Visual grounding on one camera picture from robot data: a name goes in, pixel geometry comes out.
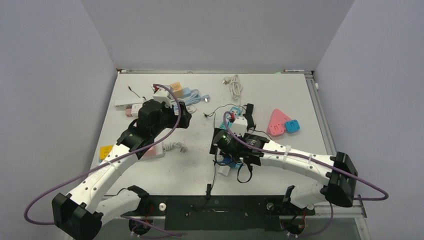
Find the orange cube socket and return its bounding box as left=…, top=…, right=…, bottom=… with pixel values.
left=169, top=82, right=183, bottom=98

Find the light blue coiled cable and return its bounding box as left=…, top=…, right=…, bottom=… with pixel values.
left=178, top=89, right=210, bottom=112

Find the yellow socket block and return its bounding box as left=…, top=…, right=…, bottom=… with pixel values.
left=98, top=145, right=113, bottom=162

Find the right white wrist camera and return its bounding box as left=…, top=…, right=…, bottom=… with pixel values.
left=230, top=116, right=248, bottom=137

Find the black thin adapter cable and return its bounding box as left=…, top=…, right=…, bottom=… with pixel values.
left=202, top=103, right=248, bottom=133

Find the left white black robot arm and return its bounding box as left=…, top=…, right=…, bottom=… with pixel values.
left=51, top=99, right=192, bottom=240

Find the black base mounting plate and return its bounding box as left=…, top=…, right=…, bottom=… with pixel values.
left=125, top=195, right=315, bottom=231

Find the white cube adapter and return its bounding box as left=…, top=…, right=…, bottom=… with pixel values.
left=130, top=103, right=143, bottom=118

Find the teal power strip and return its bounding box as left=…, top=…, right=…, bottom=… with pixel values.
left=218, top=106, right=245, bottom=130

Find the white long power strip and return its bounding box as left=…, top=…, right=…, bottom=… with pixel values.
left=113, top=97, right=145, bottom=111

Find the blue white small adapter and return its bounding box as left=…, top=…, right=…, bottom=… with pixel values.
left=217, top=157, right=241, bottom=177

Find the pink triangular socket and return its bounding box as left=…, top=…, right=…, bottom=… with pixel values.
left=266, top=108, right=292, bottom=137

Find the white coiled cable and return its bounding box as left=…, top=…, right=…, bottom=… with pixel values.
left=222, top=74, right=243, bottom=102

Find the pink cube socket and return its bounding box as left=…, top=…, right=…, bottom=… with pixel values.
left=142, top=146, right=157, bottom=159

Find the white curly cord with plug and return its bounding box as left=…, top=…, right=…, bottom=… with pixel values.
left=162, top=141, right=189, bottom=154

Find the large black power adapter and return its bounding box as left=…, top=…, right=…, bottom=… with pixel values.
left=243, top=103, right=256, bottom=130

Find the light blue power strip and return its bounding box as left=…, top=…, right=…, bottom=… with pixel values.
left=174, top=87, right=191, bottom=99

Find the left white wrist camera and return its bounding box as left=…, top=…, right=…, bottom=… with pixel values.
left=152, top=86, right=174, bottom=108

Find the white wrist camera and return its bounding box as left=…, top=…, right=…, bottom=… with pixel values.
left=230, top=116, right=248, bottom=137
left=152, top=86, right=174, bottom=108

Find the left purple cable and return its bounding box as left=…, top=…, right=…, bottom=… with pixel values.
left=23, top=84, right=182, bottom=239

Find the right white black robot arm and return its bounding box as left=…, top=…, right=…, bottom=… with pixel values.
left=211, top=128, right=358, bottom=214

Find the blue square plug adapter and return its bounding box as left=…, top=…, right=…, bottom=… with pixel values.
left=284, top=119, right=300, bottom=134

